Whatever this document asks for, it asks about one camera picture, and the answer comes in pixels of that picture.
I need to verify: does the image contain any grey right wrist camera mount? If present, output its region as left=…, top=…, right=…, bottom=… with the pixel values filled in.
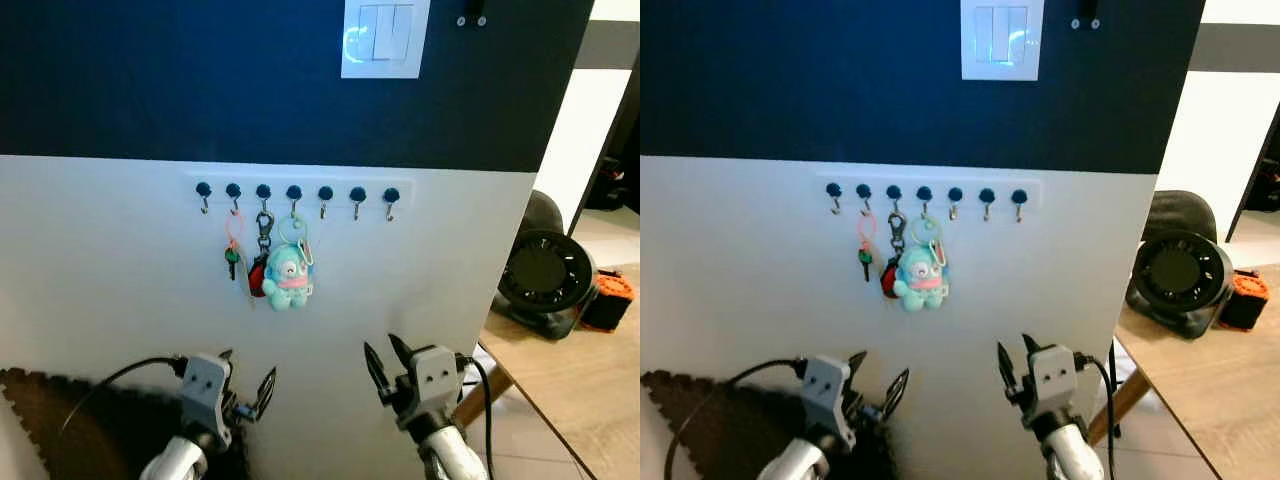
left=1027, top=345, right=1081, bottom=428
left=400, top=345, right=464, bottom=431

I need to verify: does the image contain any red keychain with black carabiner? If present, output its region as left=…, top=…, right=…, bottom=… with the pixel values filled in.
left=880, top=212, right=908, bottom=301
left=247, top=210, right=276, bottom=300

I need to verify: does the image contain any white triple light switch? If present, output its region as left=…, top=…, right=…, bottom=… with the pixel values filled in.
left=341, top=0, right=432, bottom=80
left=961, top=0, right=1046, bottom=82

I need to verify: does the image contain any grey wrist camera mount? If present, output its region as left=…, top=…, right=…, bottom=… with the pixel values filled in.
left=801, top=354, right=852, bottom=433
left=400, top=345, right=464, bottom=431
left=181, top=352, right=234, bottom=433
left=1027, top=345, right=1081, bottom=428

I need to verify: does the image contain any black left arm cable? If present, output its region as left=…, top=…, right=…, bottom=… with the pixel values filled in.
left=58, top=356, right=188, bottom=443
left=664, top=359, right=807, bottom=480

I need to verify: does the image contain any white key hook rack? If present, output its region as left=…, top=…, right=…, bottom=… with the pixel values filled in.
left=813, top=172, right=1044, bottom=225
left=184, top=171, right=417, bottom=224

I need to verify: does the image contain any blue plush toy keychain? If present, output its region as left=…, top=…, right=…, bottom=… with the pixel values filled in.
left=892, top=216, right=950, bottom=313
left=261, top=215, right=320, bottom=312

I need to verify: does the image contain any wooden table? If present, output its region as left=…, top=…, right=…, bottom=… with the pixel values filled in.
left=450, top=262, right=641, bottom=480
left=1084, top=268, right=1280, bottom=480

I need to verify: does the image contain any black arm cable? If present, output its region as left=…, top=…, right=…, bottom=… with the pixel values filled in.
left=1074, top=351, right=1119, bottom=480
left=461, top=353, right=497, bottom=480
left=58, top=356, right=188, bottom=443
left=664, top=359, right=807, bottom=480

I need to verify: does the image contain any black door frame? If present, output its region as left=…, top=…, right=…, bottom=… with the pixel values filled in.
left=566, top=50, right=641, bottom=237
left=1224, top=128, right=1280, bottom=244

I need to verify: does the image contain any green key on pink loop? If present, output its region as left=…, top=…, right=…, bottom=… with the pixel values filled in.
left=223, top=211, right=247, bottom=282
left=856, top=212, right=879, bottom=283

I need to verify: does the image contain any black round fan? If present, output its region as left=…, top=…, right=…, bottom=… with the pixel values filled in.
left=496, top=229, right=600, bottom=343
left=1126, top=230, right=1237, bottom=341

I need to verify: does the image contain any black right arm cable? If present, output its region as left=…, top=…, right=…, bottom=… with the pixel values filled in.
left=1074, top=351, right=1119, bottom=480
left=461, top=353, right=497, bottom=480

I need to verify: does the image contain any black chair back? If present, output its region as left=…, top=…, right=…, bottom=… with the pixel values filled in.
left=520, top=189, right=567, bottom=241
left=1153, top=189, right=1219, bottom=246

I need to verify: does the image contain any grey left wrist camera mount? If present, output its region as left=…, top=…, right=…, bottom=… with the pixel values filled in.
left=801, top=354, right=852, bottom=433
left=181, top=352, right=234, bottom=433

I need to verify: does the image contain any orange and black box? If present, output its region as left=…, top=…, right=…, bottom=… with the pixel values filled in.
left=1217, top=270, right=1271, bottom=332
left=579, top=271, right=637, bottom=334

